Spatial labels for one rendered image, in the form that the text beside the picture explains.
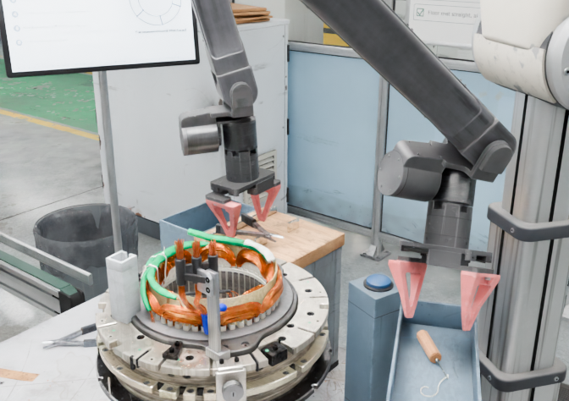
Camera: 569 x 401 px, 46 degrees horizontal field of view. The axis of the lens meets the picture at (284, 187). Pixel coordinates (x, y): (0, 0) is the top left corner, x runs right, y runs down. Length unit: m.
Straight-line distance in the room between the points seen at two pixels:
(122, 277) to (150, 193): 2.83
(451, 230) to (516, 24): 0.29
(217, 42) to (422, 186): 0.42
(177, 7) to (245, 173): 0.91
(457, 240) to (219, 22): 0.49
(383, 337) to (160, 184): 2.61
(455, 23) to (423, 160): 2.27
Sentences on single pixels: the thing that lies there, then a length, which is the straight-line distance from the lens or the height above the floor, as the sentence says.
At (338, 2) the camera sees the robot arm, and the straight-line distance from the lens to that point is 0.67.
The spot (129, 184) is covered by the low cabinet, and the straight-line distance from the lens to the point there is 3.82.
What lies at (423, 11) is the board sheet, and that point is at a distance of 3.13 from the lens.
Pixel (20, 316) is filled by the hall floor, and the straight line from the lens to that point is 3.23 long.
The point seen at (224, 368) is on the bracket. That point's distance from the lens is 0.81.
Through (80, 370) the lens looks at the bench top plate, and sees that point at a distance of 1.40.
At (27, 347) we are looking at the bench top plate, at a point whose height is 0.78.
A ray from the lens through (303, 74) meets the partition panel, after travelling 3.57.
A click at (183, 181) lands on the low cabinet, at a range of 3.47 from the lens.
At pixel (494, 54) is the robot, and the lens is 1.01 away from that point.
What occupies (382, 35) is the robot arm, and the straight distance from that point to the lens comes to 0.70.
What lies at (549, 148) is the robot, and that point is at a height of 1.29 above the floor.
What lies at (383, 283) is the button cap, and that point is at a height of 1.04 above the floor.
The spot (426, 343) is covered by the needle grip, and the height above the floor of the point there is 1.04.
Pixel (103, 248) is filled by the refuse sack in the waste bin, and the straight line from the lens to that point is 2.50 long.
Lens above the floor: 1.57
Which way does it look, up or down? 20 degrees down
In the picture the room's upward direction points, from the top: straight up
